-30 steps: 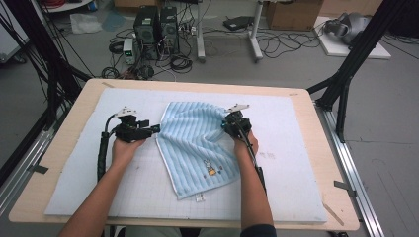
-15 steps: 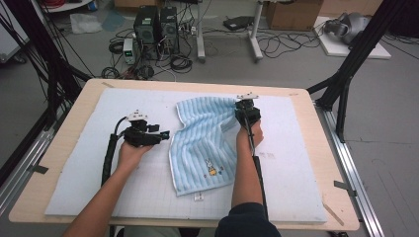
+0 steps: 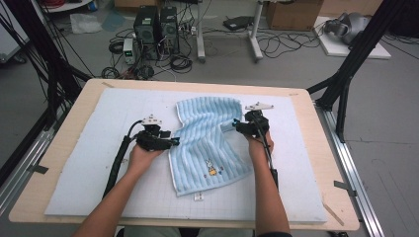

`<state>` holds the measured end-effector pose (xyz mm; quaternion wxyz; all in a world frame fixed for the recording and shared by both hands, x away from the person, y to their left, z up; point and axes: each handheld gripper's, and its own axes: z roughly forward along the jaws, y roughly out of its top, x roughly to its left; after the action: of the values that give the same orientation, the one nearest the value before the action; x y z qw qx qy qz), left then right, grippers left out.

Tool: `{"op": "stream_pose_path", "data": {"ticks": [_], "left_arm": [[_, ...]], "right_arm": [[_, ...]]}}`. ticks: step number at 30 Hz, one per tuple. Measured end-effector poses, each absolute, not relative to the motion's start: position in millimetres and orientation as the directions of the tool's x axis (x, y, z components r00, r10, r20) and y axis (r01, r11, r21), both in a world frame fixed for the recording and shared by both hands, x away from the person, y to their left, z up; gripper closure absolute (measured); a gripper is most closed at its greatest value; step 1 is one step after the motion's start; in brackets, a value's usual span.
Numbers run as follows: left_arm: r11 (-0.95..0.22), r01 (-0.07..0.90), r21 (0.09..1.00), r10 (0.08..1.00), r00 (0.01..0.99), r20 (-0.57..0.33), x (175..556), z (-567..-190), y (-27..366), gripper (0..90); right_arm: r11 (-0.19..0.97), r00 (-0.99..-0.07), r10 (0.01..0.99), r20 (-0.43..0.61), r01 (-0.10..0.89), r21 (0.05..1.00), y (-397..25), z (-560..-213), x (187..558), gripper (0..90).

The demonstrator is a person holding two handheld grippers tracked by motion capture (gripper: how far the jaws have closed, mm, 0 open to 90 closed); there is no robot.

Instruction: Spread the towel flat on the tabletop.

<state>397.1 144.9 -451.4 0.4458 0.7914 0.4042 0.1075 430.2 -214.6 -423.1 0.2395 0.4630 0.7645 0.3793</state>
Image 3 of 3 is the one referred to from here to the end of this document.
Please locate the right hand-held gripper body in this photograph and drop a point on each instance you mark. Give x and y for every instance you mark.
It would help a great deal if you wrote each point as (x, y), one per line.
(257, 125)

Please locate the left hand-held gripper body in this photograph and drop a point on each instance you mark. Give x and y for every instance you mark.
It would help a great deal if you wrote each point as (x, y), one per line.
(150, 141)

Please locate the light blue striped towel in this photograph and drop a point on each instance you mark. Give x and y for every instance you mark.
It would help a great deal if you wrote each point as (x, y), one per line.
(204, 148)

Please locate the person's left hand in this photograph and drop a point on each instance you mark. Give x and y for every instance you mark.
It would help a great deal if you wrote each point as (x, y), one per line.
(141, 159)

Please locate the person's right hand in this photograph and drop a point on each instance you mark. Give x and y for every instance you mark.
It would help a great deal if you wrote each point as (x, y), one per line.
(258, 148)

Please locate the white foam board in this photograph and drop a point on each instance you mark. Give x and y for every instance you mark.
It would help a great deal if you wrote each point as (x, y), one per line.
(115, 108)

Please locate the wooden table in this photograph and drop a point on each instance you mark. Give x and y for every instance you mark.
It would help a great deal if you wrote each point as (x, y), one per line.
(322, 131)

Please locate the white power supply unit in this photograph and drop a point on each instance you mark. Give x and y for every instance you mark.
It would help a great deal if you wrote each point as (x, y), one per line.
(129, 49)

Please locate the white-legged desk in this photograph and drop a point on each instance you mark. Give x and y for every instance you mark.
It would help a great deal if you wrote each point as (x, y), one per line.
(200, 33)

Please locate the black laptop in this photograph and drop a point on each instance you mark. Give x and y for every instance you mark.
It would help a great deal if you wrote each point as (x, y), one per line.
(237, 22)

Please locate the black computer tower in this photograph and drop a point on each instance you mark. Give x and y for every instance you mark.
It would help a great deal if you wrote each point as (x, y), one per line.
(146, 29)
(169, 29)

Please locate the black tape piece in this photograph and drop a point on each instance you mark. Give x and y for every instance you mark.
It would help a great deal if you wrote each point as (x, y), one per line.
(344, 187)
(38, 169)

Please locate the white floor board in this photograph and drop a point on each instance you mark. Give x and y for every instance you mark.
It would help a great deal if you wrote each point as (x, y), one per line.
(336, 49)

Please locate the open cardboard box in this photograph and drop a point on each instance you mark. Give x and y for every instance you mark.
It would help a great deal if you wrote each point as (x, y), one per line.
(293, 16)

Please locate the teal sheet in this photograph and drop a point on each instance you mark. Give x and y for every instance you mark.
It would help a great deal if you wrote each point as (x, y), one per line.
(113, 21)

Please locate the white plastic bag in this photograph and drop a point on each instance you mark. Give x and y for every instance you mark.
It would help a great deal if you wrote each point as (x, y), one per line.
(85, 23)

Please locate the grey helmet-like device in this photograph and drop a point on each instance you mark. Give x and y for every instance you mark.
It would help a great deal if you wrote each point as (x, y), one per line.
(349, 26)

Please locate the large cardboard box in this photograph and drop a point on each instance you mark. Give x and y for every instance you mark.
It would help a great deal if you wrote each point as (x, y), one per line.
(131, 3)

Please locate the white round table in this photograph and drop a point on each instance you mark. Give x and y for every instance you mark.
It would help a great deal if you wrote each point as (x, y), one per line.
(66, 6)

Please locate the aluminium rail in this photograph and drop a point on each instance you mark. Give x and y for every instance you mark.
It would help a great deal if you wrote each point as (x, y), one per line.
(355, 184)
(26, 158)

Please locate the black metal frame stand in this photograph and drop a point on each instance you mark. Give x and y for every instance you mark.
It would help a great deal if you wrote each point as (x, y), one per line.
(362, 42)
(36, 42)

